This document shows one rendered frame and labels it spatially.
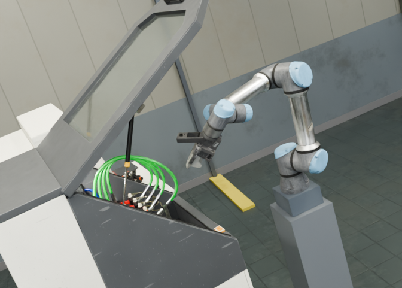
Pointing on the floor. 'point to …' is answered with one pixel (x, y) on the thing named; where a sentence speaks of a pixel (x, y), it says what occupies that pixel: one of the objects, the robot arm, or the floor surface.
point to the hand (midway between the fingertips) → (186, 164)
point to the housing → (39, 223)
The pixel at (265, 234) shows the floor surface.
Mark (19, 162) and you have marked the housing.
